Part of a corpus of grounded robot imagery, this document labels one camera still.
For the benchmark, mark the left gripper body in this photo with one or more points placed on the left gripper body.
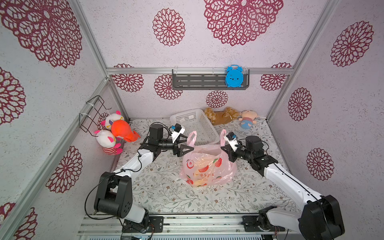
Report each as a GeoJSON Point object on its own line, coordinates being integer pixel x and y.
{"type": "Point", "coordinates": [177, 145]}

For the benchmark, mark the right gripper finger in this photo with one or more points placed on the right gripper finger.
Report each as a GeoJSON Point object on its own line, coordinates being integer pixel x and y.
{"type": "Point", "coordinates": [228, 149]}
{"type": "Point", "coordinates": [232, 157]}

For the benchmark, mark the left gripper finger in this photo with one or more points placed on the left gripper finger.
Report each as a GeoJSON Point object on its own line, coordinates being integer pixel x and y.
{"type": "Point", "coordinates": [182, 150]}
{"type": "Point", "coordinates": [181, 139]}

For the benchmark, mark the pink plastic bag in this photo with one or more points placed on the pink plastic bag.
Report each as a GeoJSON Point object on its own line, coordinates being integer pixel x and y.
{"type": "Point", "coordinates": [207, 165]}

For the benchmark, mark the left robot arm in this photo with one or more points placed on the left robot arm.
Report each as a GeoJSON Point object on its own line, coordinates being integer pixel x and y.
{"type": "Point", "coordinates": [114, 193]}

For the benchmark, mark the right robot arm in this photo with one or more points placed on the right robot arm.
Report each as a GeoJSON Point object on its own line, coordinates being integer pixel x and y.
{"type": "Point", "coordinates": [320, 217]}

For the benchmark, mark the white plastic basket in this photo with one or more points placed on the white plastic basket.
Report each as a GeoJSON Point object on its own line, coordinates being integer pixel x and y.
{"type": "Point", "coordinates": [196, 120]}

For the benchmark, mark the brown teddy bear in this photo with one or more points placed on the brown teddy bear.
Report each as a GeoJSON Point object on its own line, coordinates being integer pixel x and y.
{"type": "Point", "coordinates": [223, 117]}

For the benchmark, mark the small doll blue outfit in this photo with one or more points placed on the small doll blue outfit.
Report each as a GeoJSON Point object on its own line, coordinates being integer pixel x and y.
{"type": "Point", "coordinates": [248, 119]}

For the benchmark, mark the red plush toy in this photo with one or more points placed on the red plush toy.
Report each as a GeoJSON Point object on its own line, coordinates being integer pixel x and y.
{"type": "Point", "coordinates": [122, 130]}

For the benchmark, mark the white pink plush lower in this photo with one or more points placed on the white pink plush lower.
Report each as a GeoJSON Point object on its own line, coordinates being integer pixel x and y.
{"type": "Point", "coordinates": [108, 142]}

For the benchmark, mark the white pink plush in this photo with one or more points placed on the white pink plush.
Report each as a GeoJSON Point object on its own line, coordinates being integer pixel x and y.
{"type": "Point", "coordinates": [107, 121]}
{"type": "Point", "coordinates": [108, 142]}

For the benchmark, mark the white pink plush upper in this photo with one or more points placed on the white pink plush upper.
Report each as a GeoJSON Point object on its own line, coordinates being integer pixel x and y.
{"type": "Point", "coordinates": [107, 121]}

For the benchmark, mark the blue alarm clock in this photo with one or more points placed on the blue alarm clock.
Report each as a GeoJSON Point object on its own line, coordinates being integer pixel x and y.
{"type": "Point", "coordinates": [234, 77]}

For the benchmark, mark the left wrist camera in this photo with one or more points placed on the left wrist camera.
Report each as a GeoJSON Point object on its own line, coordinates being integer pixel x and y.
{"type": "Point", "coordinates": [177, 131]}

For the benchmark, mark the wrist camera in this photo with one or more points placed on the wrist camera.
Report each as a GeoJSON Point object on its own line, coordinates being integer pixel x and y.
{"type": "Point", "coordinates": [231, 138]}
{"type": "Point", "coordinates": [177, 131]}

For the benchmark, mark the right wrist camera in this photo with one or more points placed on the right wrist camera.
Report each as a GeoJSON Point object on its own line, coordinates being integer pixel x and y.
{"type": "Point", "coordinates": [231, 138]}

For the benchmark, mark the grey wall shelf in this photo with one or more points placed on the grey wall shelf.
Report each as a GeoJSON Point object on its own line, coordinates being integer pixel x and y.
{"type": "Point", "coordinates": [206, 82]}

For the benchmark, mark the black wire rack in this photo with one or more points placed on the black wire rack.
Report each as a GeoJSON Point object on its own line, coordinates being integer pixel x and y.
{"type": "Point", "coordinates": [87, 121]}

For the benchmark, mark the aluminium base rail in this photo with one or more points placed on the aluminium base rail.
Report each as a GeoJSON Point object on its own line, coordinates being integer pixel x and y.
{"type": "Point", "coordinates": [187, 224]}

